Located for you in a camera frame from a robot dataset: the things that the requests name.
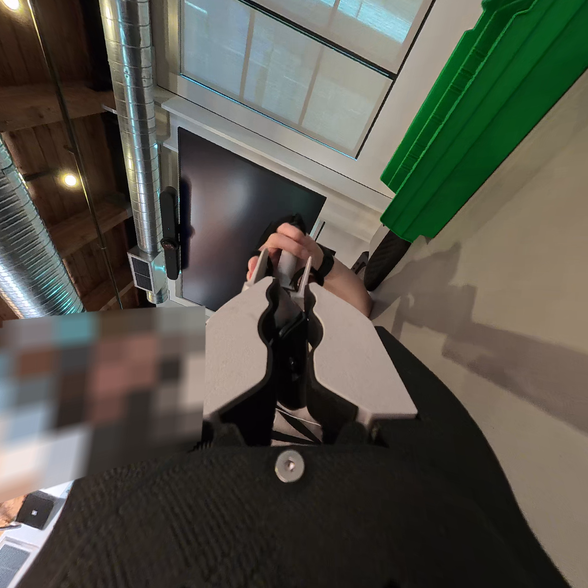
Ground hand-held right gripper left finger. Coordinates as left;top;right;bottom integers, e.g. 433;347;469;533
204;278;279;422

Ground black textured cylinder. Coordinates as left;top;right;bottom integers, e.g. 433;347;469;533
362;227;412;293

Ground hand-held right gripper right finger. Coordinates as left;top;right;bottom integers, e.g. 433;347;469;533
305;282;420;437

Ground green plastic crate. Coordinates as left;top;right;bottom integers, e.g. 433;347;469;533
379;0;588;243

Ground grey desk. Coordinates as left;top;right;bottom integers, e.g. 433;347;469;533
367;76;588;588

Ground ribbed silver air duct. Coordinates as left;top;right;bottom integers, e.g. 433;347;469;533
0;138;84;319

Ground person's left hand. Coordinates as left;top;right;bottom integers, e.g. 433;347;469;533
247;223;324;288

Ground black webcam bar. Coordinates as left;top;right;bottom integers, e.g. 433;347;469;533
159;186;181;281

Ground small black box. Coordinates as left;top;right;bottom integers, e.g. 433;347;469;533
16;490;54;530

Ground white framed window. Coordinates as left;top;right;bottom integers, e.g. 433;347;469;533
180;0;437;160

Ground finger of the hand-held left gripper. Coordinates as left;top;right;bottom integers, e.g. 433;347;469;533
294;256;314;295
247;250;270;290

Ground black computer monitor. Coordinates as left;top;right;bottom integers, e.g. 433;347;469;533
177;126;328;314

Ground round silver air duct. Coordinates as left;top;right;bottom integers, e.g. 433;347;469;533
99;0;162;258

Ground white vent box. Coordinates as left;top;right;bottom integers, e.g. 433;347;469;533
127;249;156;291

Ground person's left forearm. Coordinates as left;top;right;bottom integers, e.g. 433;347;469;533
322;262;374;319

